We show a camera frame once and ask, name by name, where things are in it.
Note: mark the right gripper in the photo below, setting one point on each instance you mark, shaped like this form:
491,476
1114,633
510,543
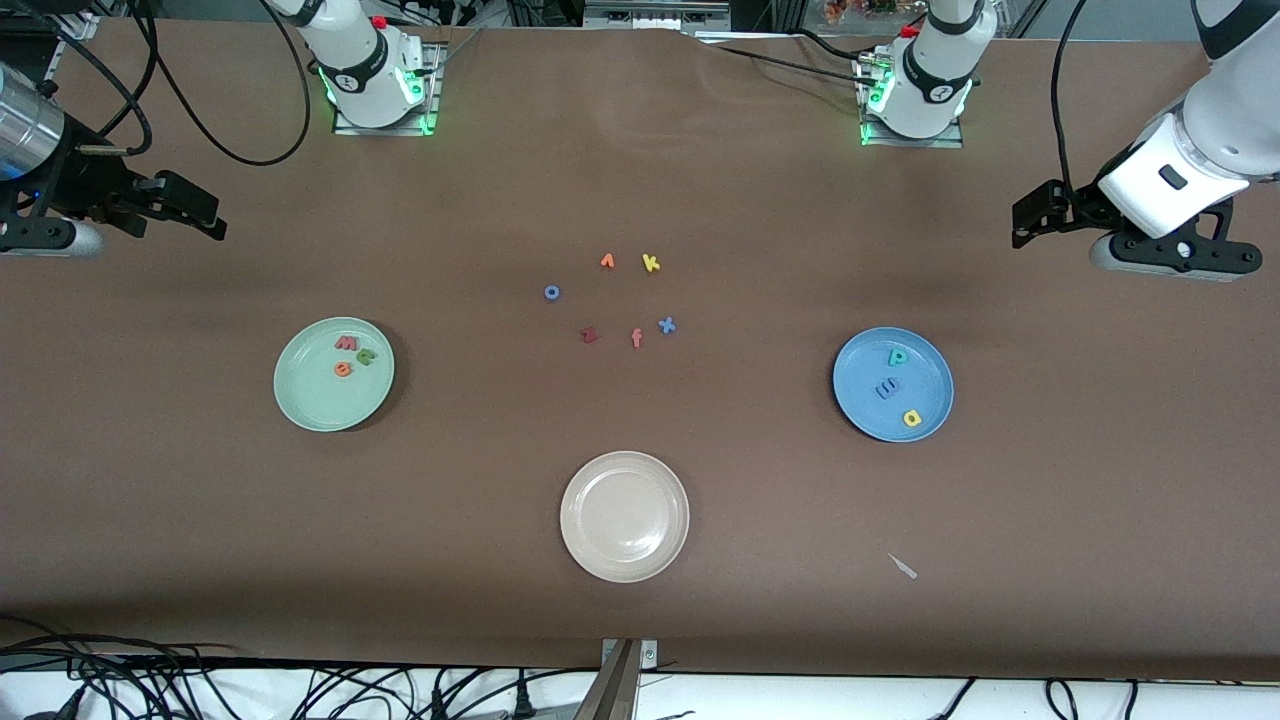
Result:
88,183

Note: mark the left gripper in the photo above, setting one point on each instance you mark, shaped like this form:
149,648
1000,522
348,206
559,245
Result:
1082,209

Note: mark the teal letter p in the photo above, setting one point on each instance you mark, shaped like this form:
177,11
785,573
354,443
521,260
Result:
896,355

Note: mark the blue letter m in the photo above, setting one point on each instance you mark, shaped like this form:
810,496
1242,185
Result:
888,388

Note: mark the green letter n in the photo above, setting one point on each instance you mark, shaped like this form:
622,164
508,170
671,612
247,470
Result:
367,357

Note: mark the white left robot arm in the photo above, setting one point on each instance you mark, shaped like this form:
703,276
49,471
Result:
935,70

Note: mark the blue plate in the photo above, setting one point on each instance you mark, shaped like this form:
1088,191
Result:
920,375

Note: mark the green plate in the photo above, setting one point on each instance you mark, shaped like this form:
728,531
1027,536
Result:
320,400

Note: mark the colourful background items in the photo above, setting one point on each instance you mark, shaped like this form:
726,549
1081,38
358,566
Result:
860,10

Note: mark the white paper scrap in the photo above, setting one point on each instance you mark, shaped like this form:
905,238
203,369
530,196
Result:
903,566

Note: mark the brown table cover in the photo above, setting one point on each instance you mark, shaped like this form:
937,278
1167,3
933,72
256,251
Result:
640,180

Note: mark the grey metal box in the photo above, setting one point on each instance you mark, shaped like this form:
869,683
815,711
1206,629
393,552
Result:
655,15

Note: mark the beige plate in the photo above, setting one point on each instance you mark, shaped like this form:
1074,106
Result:
625,517

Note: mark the black power plug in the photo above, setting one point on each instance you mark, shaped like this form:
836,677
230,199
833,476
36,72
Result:
520,700

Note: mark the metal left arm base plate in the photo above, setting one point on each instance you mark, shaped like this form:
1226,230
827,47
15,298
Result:
950,142

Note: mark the aluminium table frame rail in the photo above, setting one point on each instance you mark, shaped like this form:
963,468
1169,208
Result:
82,25

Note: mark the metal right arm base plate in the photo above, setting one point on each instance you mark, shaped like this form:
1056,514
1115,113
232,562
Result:
433,105

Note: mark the grey metal bracket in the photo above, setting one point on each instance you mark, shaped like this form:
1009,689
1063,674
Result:
620,680

